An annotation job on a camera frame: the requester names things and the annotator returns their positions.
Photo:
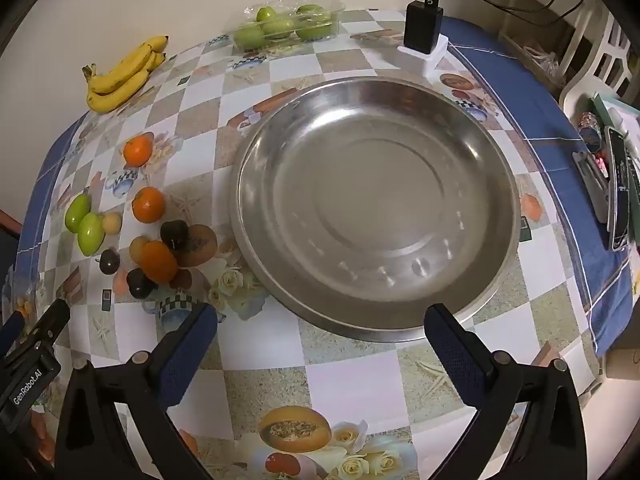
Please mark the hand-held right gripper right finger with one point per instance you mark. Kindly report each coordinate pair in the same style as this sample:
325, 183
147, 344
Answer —
455, 355

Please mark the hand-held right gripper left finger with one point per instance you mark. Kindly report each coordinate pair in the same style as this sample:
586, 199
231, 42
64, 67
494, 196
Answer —
190, 355

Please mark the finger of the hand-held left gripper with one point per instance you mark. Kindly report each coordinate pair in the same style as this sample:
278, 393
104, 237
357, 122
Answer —
12, 332

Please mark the dark plum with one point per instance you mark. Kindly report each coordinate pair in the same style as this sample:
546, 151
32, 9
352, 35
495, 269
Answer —
108, 261
174, 235
140, 282

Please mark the orange tangerine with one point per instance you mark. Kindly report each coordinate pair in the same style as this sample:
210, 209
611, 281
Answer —
137, 151
157, 261
148, 205

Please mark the small tan longan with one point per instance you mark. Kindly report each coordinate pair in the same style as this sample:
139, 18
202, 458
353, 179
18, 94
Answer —
136, 249
111, 222

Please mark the large green jujube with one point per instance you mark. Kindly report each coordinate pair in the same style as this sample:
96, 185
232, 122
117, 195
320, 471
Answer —
77, 212
91, 234

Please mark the round steel bowl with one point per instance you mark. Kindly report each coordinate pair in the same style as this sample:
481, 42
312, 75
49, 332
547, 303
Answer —
375, 200

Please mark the printed checkered tablecloth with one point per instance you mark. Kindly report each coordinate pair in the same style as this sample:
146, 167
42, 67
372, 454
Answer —
350, 385

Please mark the cardboard box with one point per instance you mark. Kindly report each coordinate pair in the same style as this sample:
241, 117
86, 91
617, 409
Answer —
622, 372

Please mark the black smartphone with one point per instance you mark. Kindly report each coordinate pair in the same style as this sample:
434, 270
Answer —
617, 195

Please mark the colourful round tin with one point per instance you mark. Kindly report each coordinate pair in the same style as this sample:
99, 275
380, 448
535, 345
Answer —
590, 129

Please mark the yellow banana bunch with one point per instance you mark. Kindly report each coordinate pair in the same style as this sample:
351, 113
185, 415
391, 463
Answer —
120, 85

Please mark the white charging stand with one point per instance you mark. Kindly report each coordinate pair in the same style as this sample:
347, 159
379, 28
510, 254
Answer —
430, 62

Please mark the black power bank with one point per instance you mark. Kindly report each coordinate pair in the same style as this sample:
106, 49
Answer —
422, 27

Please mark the white chair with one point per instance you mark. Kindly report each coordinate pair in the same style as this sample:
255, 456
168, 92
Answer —
607, 55

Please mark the pile of green jujubes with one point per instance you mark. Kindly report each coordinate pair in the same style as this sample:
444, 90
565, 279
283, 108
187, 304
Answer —
280, 27

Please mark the clear plastic punnet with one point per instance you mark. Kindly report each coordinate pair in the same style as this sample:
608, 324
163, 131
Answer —
336, 6

